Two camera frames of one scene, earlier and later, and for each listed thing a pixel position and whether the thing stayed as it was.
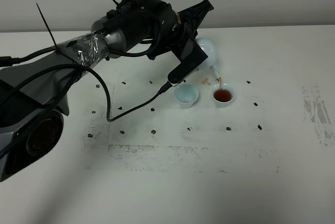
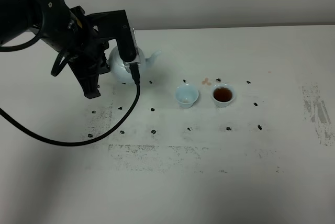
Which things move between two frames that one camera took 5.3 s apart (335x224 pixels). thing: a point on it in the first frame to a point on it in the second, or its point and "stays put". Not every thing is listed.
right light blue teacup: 222,98 stays put
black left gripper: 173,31 to 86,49
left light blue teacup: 186,94 stays put
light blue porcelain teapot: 209,48 to 118,67
